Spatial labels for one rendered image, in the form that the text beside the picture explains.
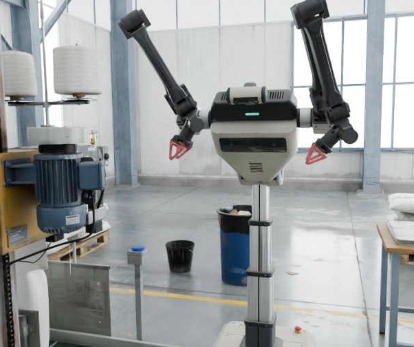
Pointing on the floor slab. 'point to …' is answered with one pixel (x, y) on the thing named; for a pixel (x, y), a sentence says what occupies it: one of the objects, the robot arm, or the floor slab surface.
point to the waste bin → (234, 244)
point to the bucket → (180, 255)
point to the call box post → (139, 302)
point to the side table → (388, 246)
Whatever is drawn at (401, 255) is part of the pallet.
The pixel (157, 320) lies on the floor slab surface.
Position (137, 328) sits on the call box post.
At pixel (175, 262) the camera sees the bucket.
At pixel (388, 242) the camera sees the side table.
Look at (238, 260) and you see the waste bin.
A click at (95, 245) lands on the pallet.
